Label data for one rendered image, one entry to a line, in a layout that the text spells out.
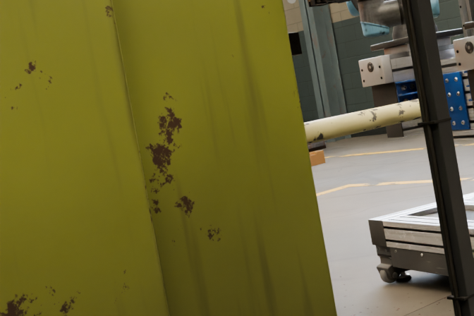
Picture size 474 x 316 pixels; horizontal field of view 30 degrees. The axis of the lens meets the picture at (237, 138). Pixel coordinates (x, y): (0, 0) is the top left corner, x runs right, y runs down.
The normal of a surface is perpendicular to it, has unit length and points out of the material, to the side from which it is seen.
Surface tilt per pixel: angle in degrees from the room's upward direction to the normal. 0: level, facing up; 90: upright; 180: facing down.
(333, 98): 90
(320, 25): 90
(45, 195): 90
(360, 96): 90
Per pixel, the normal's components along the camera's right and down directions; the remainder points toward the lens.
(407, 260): -0.89, 0.18
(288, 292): 0.62, -0.07
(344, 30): -0.76, 0.16
